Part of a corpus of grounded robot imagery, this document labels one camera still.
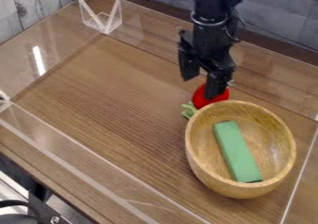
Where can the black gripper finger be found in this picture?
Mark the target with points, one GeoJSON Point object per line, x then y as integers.
{"type": "Point", "coordinates": [190, 68]}
{"type": "Point", "coordinates": [216, 82]}

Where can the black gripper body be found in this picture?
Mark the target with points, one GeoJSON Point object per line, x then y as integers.
{"type": "Point", "coordinates": [208, 43]}

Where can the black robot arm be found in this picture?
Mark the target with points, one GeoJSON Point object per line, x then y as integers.
{"type": "Point", "coordinates": [214, 11]}

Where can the red plush strawberry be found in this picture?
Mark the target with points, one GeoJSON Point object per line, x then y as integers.
{"type": "Point", "coordinates": [199, 101]}

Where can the wooden bowl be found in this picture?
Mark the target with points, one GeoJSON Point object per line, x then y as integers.
{"type": "Point", "coordinates": [270, 143]}

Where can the green rectangular block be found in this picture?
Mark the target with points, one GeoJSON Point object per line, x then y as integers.
{"type": "Point", "coordinates": [235, 152]}

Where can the clear acrylic tray enclosure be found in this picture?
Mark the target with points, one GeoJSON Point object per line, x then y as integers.
{"type": "Point", "coordinates": [91, 118]}

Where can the black metal bracket with bolt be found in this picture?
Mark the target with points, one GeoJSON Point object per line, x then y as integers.
{"type": "Point", "coordinates": [43, 212]}

